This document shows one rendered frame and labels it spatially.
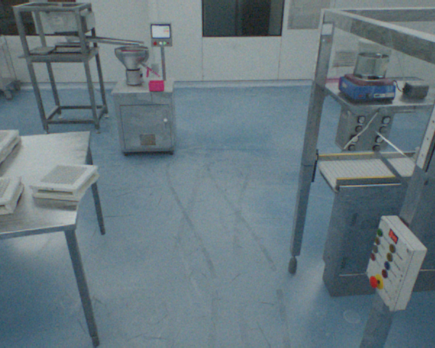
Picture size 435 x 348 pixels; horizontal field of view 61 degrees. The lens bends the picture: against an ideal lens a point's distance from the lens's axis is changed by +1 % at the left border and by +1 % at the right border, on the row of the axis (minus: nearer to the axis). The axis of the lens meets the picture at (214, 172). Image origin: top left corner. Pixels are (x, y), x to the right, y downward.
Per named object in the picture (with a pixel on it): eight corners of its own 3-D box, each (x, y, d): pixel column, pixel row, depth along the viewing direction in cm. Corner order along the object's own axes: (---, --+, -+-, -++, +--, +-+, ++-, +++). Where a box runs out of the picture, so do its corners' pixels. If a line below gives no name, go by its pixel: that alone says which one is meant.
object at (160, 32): (154, 82, 413) (148, 22, 382) (154, 80, 422) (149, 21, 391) (174, 82, 414) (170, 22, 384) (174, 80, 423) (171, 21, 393)
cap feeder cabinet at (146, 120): (120, 157, 416) (111, 93, 378) (127, 137, 465) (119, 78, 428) (175, 156, 419) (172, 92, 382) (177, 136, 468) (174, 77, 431)
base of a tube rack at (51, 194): (32, 197, 183) (30, 193, 182) (57, 173, 204) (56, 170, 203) (78, 201, 180) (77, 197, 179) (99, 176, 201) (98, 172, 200)
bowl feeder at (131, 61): (116, 88, 392) (111, 52, 374) (121, 79, 423) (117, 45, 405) (162, 88, 395) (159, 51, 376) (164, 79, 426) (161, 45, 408)
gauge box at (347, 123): (342, 151, 177) (350, 113, 167) (334, 143, 186) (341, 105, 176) (386, 150, 178) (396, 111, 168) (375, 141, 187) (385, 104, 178)
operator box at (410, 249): (389, 311, 119) (410, 250, 107) (365, 272, 134) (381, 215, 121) (407, 310, 120) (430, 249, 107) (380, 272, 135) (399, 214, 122)
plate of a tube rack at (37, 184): (29, 188, 181) (28, 185, 180) (56, 165, 202) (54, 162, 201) (76, 192, 178) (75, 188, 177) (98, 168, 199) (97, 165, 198)
